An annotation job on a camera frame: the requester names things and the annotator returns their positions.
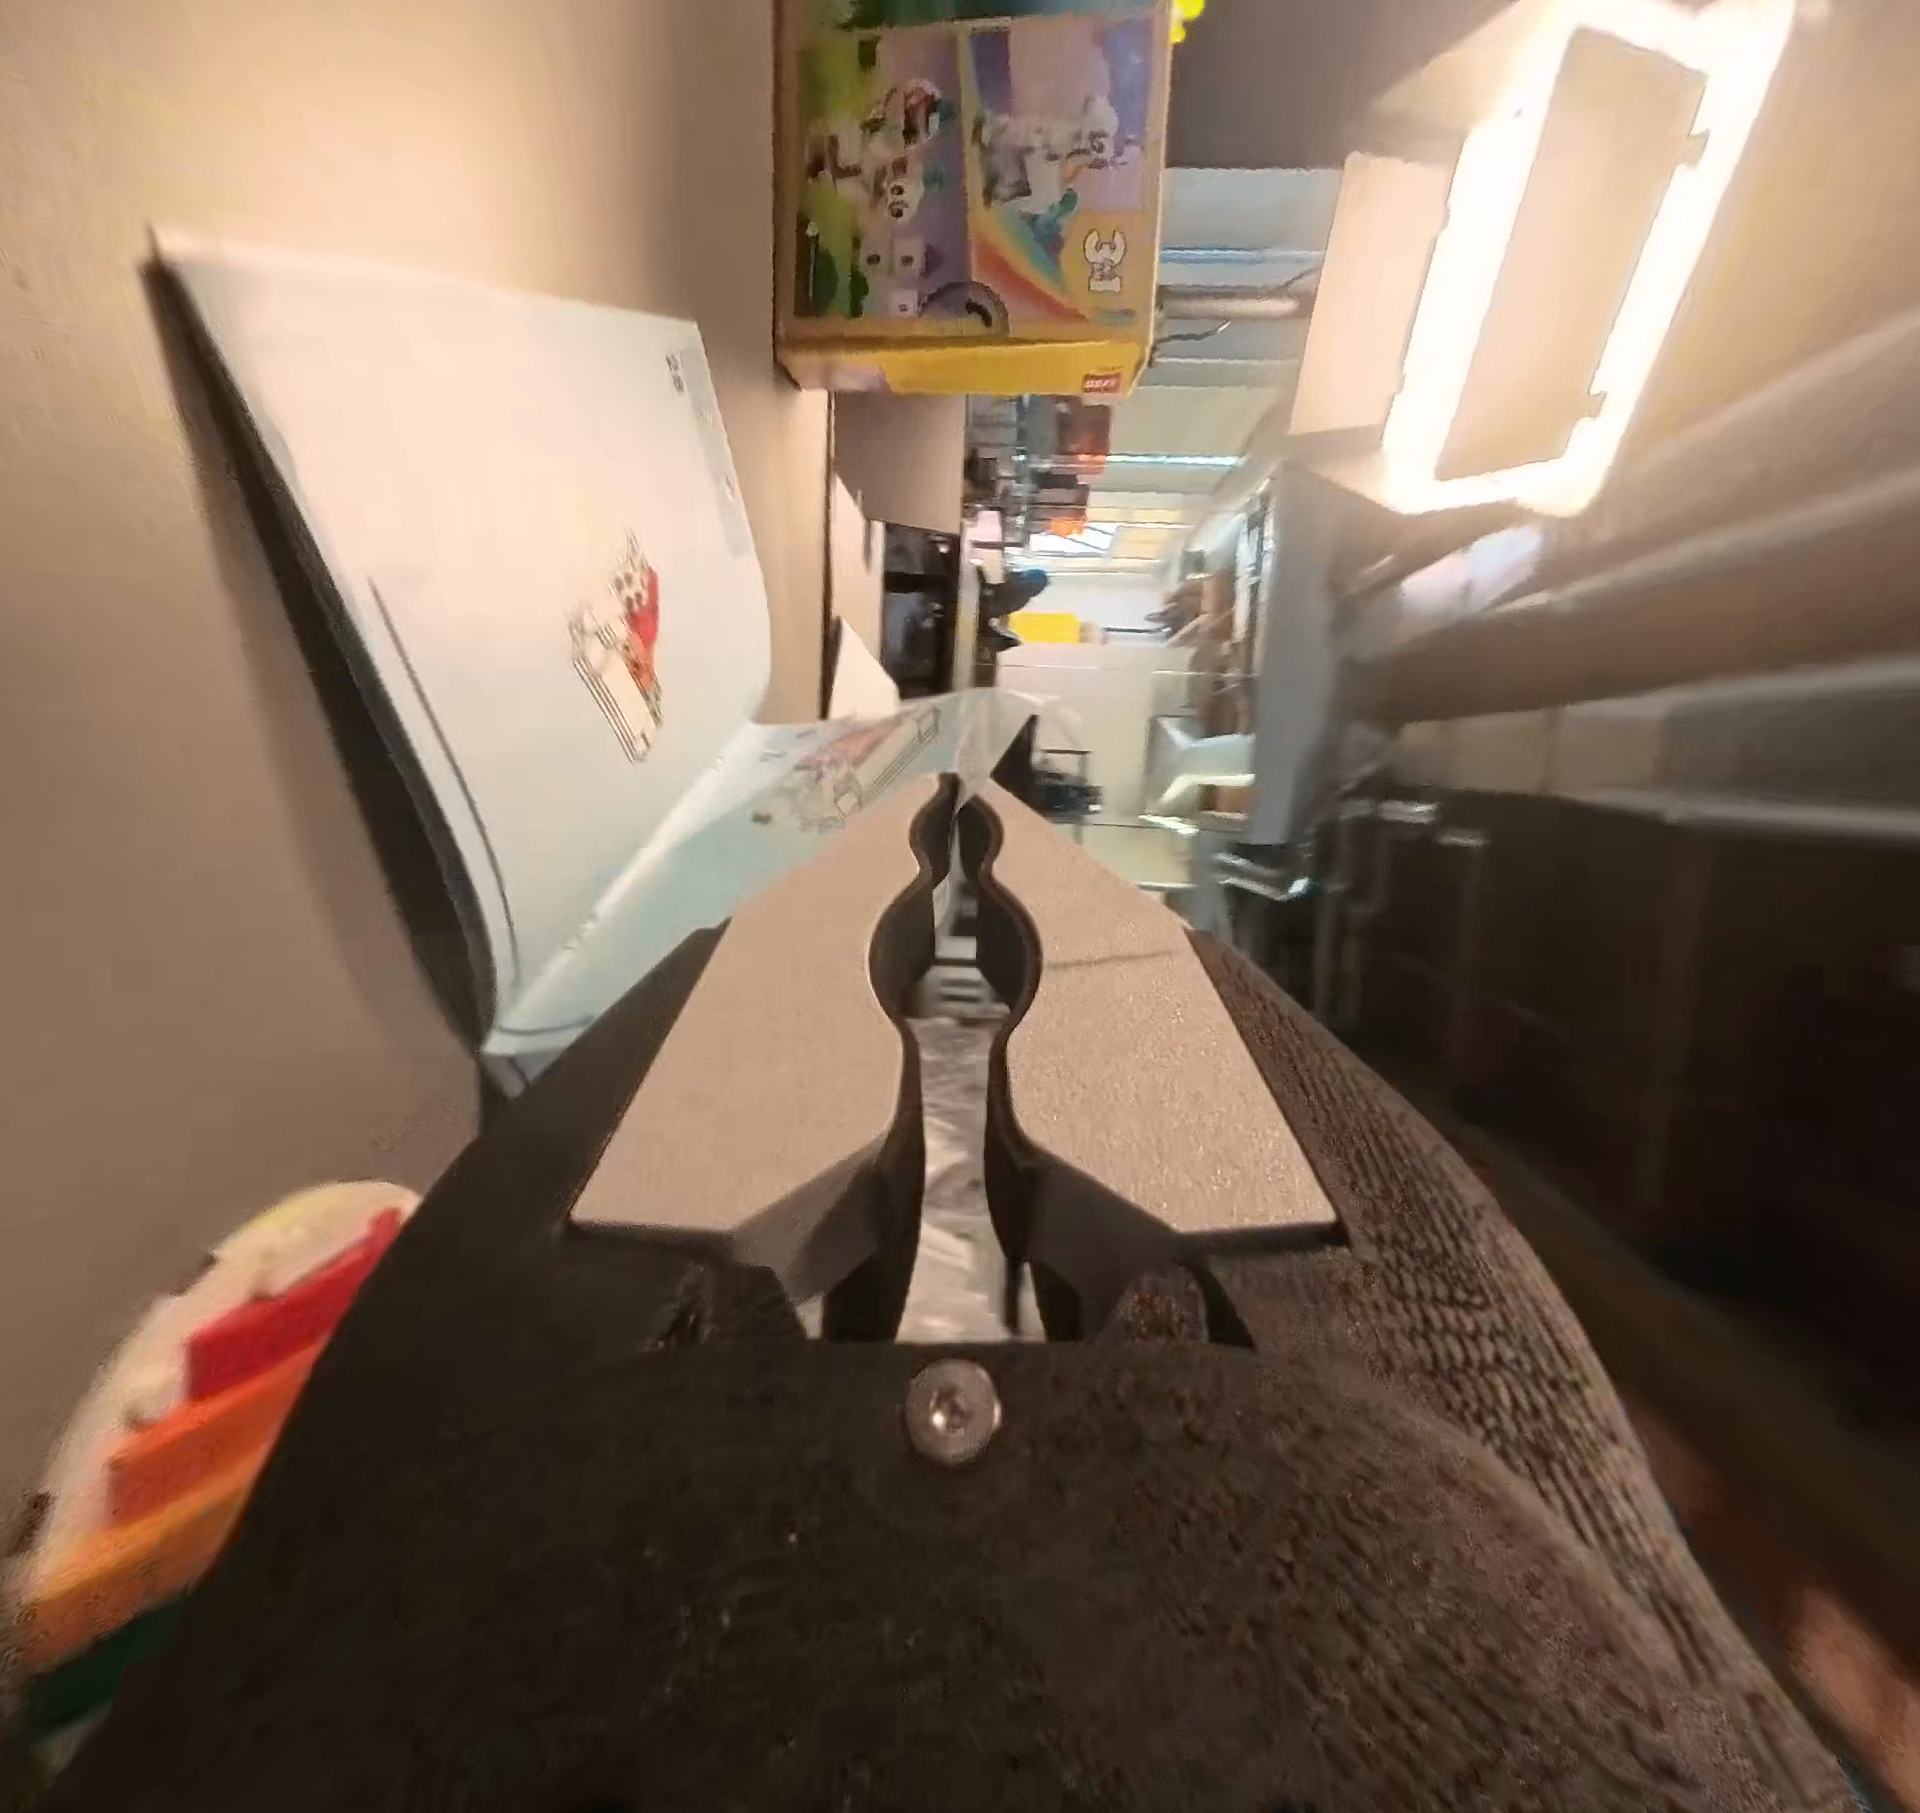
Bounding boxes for rectangular ceiling light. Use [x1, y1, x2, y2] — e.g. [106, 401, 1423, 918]
[1372, 0, 1802, 523]

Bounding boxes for yellow lego set box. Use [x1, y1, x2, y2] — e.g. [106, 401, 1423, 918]
[767, 0, 1187, 397]

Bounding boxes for grey ceiling duct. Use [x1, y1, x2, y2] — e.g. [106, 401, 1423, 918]
[1349, 471, 1920, 735]

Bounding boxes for light blue lego instruction booklet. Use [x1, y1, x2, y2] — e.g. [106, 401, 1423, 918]
[146, 227, 1038, 1103]

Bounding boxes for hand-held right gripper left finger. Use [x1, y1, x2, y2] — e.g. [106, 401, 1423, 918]
[566, 774, 962, 1345]

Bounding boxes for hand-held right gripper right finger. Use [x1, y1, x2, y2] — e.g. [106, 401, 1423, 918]
[960, 784, 1341, 1347]

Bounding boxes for rainbow lego build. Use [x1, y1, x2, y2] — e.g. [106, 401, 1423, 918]
[0, 1180, 426, 1740]

